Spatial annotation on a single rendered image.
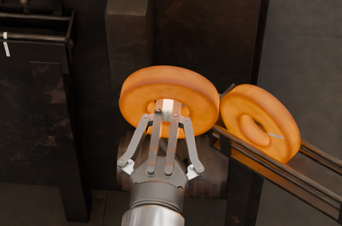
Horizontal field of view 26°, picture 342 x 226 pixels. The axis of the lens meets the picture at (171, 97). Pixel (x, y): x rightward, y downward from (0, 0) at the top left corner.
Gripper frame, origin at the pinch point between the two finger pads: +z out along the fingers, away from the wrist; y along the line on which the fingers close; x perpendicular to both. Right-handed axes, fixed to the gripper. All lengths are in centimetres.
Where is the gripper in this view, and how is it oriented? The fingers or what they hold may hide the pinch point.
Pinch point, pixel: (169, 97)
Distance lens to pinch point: 114.8
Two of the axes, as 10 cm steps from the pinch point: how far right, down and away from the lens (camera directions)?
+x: 0.0, -5.8, -8.2
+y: 10.0, 0.8, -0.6
